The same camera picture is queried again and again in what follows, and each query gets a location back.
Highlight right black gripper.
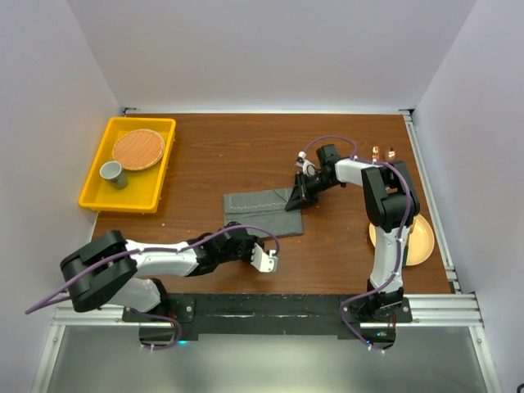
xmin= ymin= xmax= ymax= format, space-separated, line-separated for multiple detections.
xmin=286 ymin=172 xmax=338 ymax=212

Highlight grey cloth napkin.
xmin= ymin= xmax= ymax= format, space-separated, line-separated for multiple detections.
xmin=223 ymin=187 xmax=304 ymax=237

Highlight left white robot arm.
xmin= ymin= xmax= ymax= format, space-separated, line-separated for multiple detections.
xmin=60 ymin=222 xmax=264 ymax=321

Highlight rose gold fork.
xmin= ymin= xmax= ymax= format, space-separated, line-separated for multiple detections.
xmin=372 ymin=146 xmax=380 ymax=161

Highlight rose gold spoon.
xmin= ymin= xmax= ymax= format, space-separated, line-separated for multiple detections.
xmin=383 ymin=147 xmax=396 ymax=162

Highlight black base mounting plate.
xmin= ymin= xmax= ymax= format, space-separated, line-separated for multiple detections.
xmin=122 ymin=293 xmax=413 ymax=349

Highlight yellow plastic tray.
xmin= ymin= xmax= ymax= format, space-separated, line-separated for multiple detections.
xmin=79 ymin=117 xmax=176 ymax=214

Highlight golden round plate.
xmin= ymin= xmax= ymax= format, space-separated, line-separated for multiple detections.
xmin=368 ymin=215 xmax=435 ymax=270

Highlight orange woven coaster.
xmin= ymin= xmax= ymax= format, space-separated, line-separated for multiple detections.
xmin=112 ymin=129 xmax=165 ymax=171

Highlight grey ceramic cup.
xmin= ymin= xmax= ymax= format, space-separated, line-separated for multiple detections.
xmin=99 ymin=160 xmax=128 ymax=190

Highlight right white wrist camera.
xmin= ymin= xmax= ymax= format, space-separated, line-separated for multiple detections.
xmin=295 ymin=151 xmax=316 ymax=177

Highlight gold fork green handle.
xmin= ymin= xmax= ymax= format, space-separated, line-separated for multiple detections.
xmin=402 ymin=241 xmax=409 ymax=268

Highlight aluminium frame rail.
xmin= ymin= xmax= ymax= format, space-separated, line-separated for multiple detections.
xmin=35 ymin=111 xmax=499 ymax=392

